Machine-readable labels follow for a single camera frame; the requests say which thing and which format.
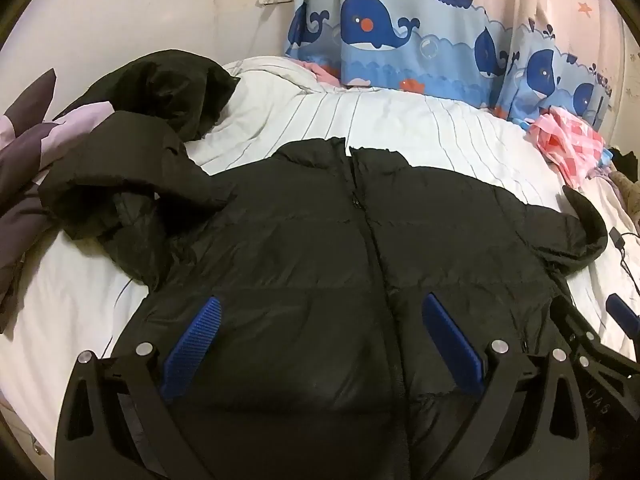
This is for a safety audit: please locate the whale print curtain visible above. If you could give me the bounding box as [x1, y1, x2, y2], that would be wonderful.
[284, 0, 640, 132]

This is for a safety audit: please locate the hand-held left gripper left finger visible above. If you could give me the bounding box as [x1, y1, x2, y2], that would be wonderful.
[55, 296, 223, 480]

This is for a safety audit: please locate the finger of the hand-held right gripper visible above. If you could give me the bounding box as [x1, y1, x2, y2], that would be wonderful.
[550, 294, 640, 386]
[605, 294, 640, 342]

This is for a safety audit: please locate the white striped bed sheet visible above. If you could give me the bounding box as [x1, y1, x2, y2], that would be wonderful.
[0, 55, 640, 461]

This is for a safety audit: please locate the dark clothes pile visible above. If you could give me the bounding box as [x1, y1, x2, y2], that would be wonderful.
[606, 145, 640, 184]

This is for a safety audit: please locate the black garment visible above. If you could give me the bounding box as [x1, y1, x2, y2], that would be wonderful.
[52, 49, 242, 142]

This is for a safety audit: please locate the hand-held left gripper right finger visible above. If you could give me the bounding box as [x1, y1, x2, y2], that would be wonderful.
[421, 292, 591, 480]

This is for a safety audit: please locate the beige plush cloth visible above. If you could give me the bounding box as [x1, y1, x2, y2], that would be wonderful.
[600, 170, 640, 221]

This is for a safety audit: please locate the black cable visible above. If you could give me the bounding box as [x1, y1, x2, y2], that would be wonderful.
[619, 247, 640, 302]

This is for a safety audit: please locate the black puffer jacket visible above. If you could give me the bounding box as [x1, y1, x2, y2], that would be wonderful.
[37, 110, 609, 480]

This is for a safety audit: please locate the pink checked cloth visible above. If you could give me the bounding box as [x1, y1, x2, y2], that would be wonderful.
[526, 106, 609, 189]

